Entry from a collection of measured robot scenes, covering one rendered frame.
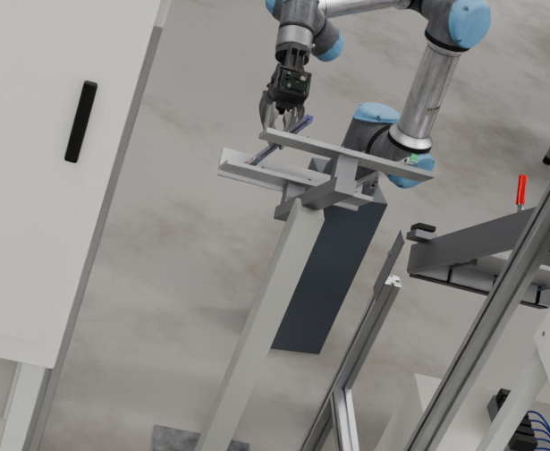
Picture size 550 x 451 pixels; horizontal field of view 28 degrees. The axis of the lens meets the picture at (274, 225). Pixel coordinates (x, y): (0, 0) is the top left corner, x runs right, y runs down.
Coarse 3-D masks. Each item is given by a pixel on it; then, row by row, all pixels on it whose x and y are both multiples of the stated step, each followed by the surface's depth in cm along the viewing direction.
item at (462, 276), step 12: (432, 276) 248; (444, 276) 249; (456, 276) 250; (468, 276) 250; (480, 276) 251; (492, 276) 252; (480, 288) 251; (528, 288) 254; (528, 300) 253; (540, 300) 254
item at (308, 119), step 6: (300, 120) 204; (306, 120) 200; (312, 120) 200; (294, 126) 208; (300, 126) 205; (294, 132) 210; (276, 144) 222; (264, 150) 231; (270, 150) 228; (258, 156) 236; (264, 156) 234; (258, 162) 241
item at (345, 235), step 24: (312, 168) 304; (336, 216) 296; (360, 216) 298; (336, 240) 301; (360, 240) 303; (312, 264) 305; (336, 264) 306; (312, 288) 310; (336, 288) 312; (288, 312) 313; (312, 312) 315; (336, 312) 317; (288, 336) 319; (312, 336) 321
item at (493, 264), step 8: (488, 256) 233; (496, 256) 232; (504, 256) 232; (472, 264) 238; (480, 264) 243; (488, 264) 241; (496, 264) 239; (488, 272) 251; (496, 272) 249; (544, 272) 237; (536, 280) 248; (544, 280) 246
